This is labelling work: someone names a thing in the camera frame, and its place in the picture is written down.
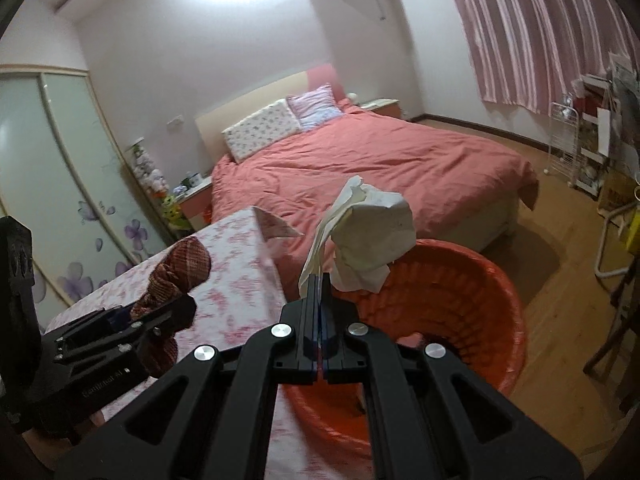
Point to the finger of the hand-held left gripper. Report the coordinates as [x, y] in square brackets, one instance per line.
[100, 327]
[172, 312]

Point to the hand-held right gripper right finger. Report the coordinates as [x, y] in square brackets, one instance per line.
[326, 310]

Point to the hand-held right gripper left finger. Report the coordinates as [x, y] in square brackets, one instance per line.
[312, 310]

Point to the red patterned cloth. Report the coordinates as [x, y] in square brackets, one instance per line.
[182, 260]

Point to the white tissue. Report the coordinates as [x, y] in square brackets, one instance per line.
[372, 240]

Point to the orange plastic basket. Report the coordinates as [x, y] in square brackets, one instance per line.
[475, 320]

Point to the pink floral tablecloth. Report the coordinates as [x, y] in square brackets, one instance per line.
[235, 270]

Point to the yellow green plush toy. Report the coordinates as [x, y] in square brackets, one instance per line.
[172, 208]

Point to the pink white nightstand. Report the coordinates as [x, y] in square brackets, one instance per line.
[382, 107]
[196, 200]

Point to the bundle of plush toys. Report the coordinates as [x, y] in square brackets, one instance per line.
[149, 170]

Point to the bed with red duvet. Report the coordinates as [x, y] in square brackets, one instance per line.
[375, 160]

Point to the floral glass sliding wardrobe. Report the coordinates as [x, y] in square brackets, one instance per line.
[60, 170]

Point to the white floral pillow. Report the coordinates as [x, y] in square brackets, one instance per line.
[260, 130]

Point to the pink striped pillow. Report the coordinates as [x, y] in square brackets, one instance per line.
[315, 107]

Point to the dark wooden furniture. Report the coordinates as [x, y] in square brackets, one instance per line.
[617, 345]

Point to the yellow box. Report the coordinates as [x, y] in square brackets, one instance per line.
[617, 192]

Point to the cluttered white shelf unit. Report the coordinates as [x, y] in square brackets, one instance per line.
[600, 125]

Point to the pink striped curtain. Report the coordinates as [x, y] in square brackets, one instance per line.
[525, 30]

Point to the white wall socket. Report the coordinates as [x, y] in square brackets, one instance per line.
[175, 121]

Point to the white folding frame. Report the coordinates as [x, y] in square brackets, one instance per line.
[605, 245]

